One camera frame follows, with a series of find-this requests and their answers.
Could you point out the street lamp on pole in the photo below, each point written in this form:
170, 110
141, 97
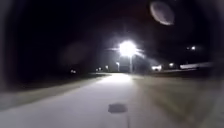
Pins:
128, 49

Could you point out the round manhole cover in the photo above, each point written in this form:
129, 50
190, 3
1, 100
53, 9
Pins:
117, 108

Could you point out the pale concrete path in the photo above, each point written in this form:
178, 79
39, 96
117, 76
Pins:
83, 106

